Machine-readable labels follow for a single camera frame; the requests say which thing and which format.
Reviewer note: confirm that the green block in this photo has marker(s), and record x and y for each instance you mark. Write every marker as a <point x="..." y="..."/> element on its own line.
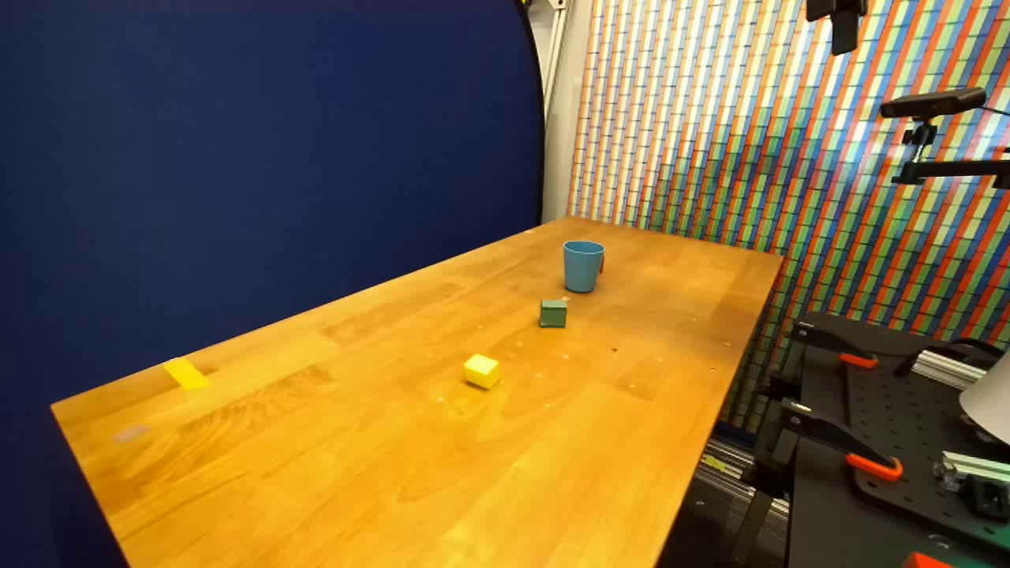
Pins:
<point x="552" y="315"/>

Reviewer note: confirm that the black clamp with orange handle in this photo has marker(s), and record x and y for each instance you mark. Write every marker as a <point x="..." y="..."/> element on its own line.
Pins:
<point x="857" y="453"/>

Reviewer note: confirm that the black camera on mount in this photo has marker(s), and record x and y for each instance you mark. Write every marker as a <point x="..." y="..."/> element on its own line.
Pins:
<point x="934" y="103"/>

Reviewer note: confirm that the yellow tape strip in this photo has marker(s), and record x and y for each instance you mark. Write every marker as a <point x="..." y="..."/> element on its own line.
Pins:
<point x="185" y="375"/>

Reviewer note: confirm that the yellow block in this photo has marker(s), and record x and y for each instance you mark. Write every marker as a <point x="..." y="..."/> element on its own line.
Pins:
<point x="480" y="371"/>

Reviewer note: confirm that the blue plastic cup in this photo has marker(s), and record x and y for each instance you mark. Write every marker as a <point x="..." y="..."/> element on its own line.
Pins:
<point x="582" y="268"/>

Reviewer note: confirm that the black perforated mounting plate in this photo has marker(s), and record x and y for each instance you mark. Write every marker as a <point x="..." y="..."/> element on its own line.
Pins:
<point x="845" y="518"/>

